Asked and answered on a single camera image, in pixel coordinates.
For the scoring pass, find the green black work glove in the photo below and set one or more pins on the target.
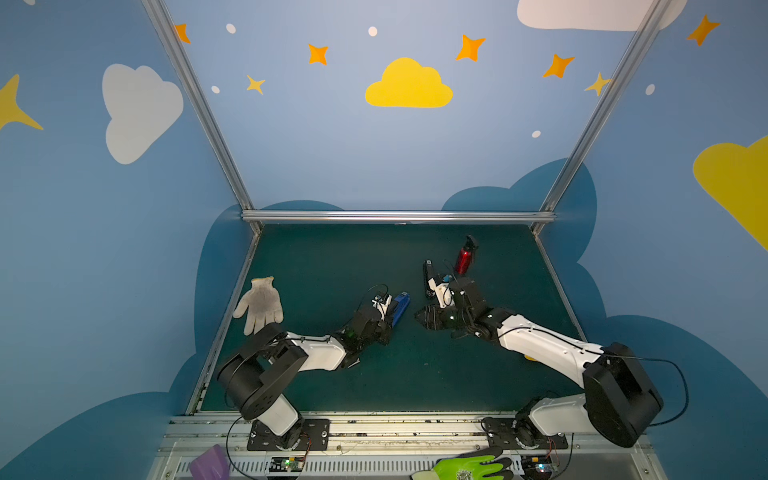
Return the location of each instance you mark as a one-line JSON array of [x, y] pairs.
[[485, 464]]

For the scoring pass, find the red spray bottle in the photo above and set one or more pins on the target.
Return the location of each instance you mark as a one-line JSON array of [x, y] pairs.
[[466, 255]]

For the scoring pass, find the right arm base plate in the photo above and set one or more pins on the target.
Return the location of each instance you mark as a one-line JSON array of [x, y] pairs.
[[510, 435]]

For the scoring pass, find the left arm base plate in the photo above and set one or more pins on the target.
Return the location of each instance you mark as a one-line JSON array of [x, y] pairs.
[[307, 434]]

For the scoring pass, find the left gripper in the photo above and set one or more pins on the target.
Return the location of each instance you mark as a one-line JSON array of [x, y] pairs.
[[380, 324]]

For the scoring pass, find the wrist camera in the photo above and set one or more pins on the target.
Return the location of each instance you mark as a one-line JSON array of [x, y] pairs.
[[442, 293], [381, 304]]

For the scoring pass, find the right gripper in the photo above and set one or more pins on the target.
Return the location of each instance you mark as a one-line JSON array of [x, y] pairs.
[[448, 309]]

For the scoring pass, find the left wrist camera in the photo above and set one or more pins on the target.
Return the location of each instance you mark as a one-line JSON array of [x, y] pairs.
[[381, 304]]

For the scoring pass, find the purple cloth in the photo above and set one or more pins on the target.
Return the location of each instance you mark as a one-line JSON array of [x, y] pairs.
[[213, 464]]

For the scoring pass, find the aluminium rail frame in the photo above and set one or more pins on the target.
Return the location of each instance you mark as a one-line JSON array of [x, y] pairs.
[[637, 49]]

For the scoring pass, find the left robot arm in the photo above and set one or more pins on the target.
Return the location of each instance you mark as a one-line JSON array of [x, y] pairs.
[[255, 377]]

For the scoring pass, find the white knit glove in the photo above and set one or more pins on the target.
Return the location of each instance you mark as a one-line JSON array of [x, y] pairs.
[[260, 305]]

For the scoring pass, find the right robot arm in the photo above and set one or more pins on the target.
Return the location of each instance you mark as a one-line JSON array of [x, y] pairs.
[[618, 399]]

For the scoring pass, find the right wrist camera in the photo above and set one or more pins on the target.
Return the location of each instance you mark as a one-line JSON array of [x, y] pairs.
[[442, 293]]

